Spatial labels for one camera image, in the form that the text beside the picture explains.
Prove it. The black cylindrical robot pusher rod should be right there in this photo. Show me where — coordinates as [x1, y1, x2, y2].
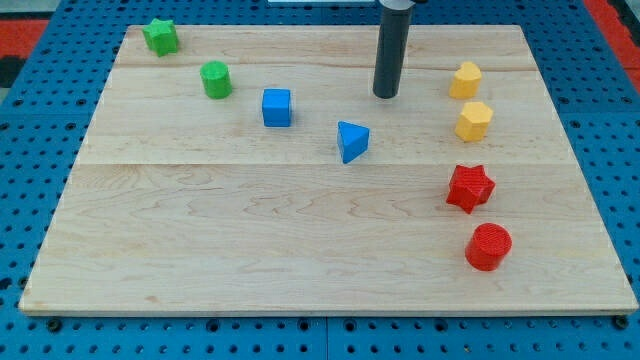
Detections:
[372, 0, 415, 99]

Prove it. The light wooden board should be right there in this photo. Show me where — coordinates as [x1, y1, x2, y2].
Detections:
[19, 25, 638, 317]

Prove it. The red star block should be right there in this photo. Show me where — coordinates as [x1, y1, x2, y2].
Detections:
[446, 165, 496, 214]

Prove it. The green cylinder block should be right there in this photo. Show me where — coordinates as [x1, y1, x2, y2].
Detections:
[200, 60, 232, 99]

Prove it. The red cylinder block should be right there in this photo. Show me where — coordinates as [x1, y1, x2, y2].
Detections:
[465, 223, 512, 271]

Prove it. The blue cube block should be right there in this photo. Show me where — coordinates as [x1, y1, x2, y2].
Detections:
[261, 88, 292, 127]

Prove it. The yellow hexagon block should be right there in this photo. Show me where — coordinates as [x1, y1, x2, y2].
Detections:
[454, 102, 494, 142]

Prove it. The blue triangle block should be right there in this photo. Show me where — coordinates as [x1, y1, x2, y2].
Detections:
[337, 121, 370, 164]

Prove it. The green star block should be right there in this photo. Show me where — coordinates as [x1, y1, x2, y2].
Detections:
[142, 18, 179, 57]

